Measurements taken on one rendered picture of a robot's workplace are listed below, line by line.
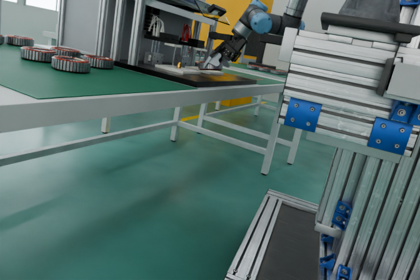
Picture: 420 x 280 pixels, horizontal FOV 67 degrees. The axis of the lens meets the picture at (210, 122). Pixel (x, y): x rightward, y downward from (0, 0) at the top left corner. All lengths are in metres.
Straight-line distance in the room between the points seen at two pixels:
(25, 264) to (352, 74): 1.29
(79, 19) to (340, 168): 1.23
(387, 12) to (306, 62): 0.22
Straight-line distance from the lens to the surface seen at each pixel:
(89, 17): 1.53
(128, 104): 0.83
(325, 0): 6.76
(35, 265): 1.45
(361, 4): 0.92
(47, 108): 0.68
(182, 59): 1.69
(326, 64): 0.90
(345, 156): 1.19
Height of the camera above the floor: 0.91
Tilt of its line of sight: 14 degrees down
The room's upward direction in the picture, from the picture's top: 11 degrees clockwise
